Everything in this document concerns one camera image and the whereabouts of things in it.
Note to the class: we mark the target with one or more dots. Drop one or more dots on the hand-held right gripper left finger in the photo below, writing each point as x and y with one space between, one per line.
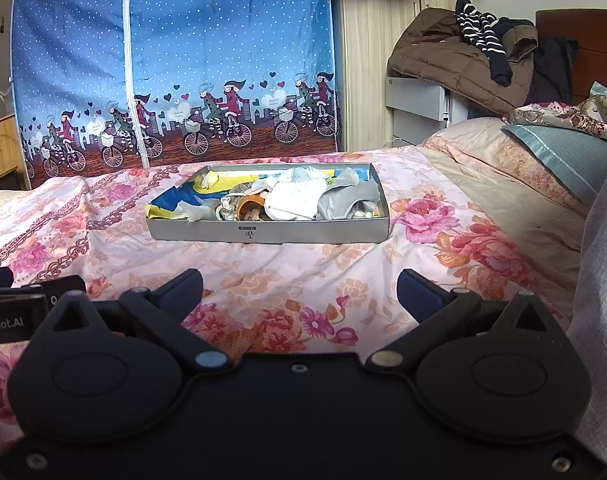
183 292

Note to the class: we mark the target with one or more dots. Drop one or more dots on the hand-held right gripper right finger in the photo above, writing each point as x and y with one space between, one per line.
418 292

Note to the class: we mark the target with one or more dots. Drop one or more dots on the white tissue cloth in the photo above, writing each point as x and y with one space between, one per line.
193 210

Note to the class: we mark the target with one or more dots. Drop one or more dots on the grey cardboard box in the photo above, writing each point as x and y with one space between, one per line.
283 232

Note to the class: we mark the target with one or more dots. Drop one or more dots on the grey soft garment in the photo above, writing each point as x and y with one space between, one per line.
338 200

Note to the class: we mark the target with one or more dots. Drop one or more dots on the white quilted cloth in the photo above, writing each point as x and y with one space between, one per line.
293 200

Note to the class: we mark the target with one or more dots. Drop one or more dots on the white printed cloth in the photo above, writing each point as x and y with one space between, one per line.
301 174

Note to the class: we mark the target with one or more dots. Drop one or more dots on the grey box with cartoon lining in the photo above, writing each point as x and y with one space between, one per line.
208 187

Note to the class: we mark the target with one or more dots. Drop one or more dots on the pink floral bed sheet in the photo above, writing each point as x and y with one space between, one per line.
308 270

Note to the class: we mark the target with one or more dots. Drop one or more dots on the light wooden nightstand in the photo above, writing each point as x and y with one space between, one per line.
3 145

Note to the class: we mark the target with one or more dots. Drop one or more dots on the pale pink floral quilt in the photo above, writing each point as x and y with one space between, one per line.
483 160

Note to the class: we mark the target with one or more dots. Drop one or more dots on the grey storage cabinet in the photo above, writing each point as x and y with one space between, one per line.
418 100

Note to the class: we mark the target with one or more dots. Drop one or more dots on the blue-grey satin pillow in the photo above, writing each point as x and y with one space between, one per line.
568 155

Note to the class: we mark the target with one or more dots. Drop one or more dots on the light wooden wardrobe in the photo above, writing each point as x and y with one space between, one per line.
368 60

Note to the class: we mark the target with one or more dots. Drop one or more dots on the brown puffer jacket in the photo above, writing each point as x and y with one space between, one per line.
433 55

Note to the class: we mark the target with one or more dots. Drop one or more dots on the blue cyclist print fabric wardrobe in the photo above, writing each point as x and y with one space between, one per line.
208 35

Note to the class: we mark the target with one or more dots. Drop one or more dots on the black white striped garment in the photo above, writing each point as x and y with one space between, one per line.
476 30

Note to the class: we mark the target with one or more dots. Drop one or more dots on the dark wooden headboard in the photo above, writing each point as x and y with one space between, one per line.
598 40

